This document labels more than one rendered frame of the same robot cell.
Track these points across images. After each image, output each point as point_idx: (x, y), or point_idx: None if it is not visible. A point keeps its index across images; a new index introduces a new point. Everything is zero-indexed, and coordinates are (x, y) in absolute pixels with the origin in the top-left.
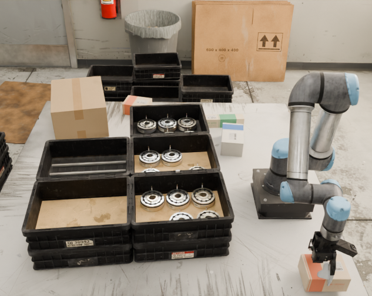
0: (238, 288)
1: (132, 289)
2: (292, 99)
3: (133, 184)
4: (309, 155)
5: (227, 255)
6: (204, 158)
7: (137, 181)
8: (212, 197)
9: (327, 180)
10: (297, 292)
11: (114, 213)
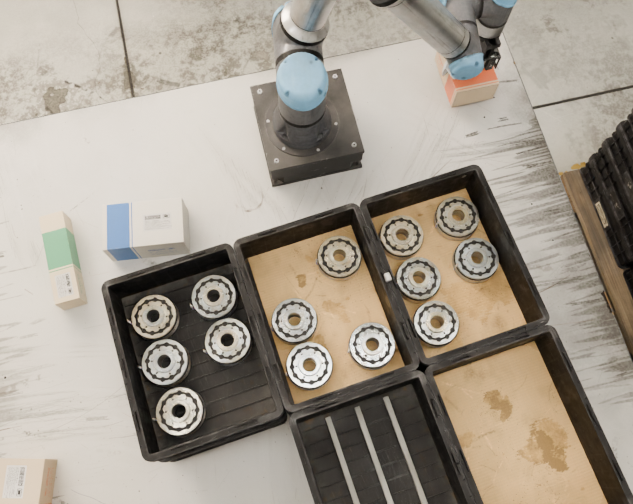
0: (510, 183)
1: (563, 330)
2: None
3: (449, 351)
4: (322, 41)
5: None
6: (274, 258)
7: None
8: (400, 219)
9: (441, 0)
10: (489, 109)
11: (481, 386)
